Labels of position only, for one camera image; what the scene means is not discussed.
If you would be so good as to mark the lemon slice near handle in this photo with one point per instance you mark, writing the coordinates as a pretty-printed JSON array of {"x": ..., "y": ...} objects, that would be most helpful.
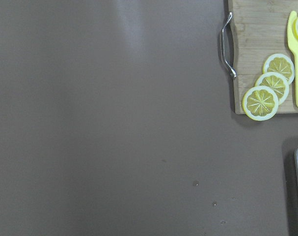
[{"x": 260, "y": 103}]

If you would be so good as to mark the wooden cutting board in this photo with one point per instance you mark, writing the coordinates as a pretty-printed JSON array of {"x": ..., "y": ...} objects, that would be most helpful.
[{"x": 253, "y": 30}]

